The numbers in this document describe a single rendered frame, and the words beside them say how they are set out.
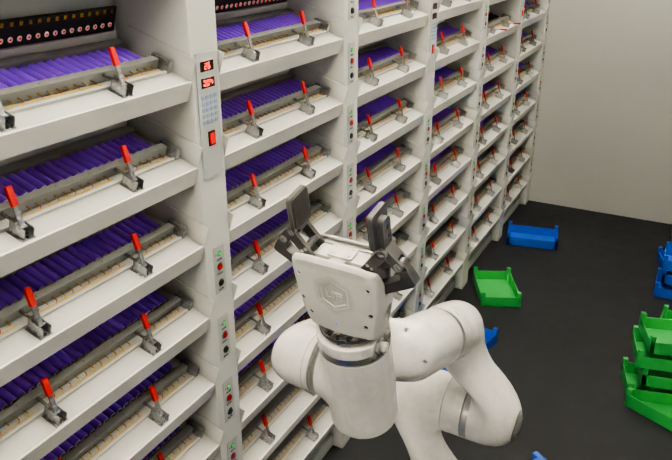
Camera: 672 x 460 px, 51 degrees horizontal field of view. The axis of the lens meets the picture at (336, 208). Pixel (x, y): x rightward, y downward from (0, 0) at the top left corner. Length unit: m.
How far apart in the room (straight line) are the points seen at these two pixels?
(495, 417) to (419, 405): 0.13
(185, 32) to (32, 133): 0.42
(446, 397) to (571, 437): 1.73
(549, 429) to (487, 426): 1.74
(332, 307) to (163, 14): 0.94
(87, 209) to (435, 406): 0.72
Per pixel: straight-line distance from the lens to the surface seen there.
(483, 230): 4.14
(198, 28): 1.53
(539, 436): 2.91
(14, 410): 1.47
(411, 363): 0.96
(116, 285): 1.49
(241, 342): 1.96
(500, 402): 1.21
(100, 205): 1.39
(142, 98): 1.42
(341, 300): 0.74
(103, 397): 1.52
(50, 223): 1.33
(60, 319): 1.41
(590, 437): 2.97
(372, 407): 0.84
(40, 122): 1.26
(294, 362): 0.86
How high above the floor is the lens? 1.80
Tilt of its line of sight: 22 degrees down
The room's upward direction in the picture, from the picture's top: straight up
